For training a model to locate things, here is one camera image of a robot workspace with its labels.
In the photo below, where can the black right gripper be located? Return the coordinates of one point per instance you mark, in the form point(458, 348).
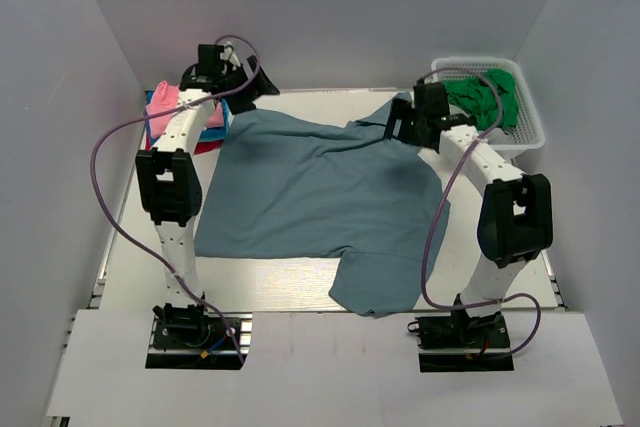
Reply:
point(402, 110)

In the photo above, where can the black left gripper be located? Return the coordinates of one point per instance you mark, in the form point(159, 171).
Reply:
point(262, 87)

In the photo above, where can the grey-blue t-shirt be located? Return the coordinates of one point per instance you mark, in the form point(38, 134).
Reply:
point(288, 188)

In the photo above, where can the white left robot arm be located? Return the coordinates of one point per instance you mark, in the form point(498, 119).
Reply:
point(170, 190)

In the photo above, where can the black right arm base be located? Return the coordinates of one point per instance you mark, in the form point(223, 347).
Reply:
point(454, 344)

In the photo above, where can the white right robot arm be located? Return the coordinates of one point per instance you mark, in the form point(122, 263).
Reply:
point(515, 220)

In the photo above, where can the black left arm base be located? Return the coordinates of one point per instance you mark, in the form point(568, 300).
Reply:
point(209, 345)

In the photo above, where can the blue folded t-shirt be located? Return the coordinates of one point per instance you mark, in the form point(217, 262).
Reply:
point(158, 129)

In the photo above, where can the green t-shirt in basket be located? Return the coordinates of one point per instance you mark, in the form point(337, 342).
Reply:
point(476, 99)

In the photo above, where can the red folded t-shirt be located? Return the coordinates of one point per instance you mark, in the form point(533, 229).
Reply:
point(205, 147)

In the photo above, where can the grey t-shirt in basket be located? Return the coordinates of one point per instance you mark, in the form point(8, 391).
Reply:
point(499, 137)

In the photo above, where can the pink folded t-shirt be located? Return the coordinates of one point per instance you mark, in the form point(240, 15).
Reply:
point(165, 97)

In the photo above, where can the white plastic laundry basket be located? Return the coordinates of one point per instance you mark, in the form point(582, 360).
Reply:
point(528, 135)

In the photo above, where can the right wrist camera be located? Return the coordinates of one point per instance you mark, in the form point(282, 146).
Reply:
point(432, 106)

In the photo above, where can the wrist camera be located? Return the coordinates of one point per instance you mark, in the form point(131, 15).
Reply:
point(432, 106)
point(213, 71)

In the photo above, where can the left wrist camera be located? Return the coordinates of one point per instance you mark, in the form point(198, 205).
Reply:
point(213, 71)

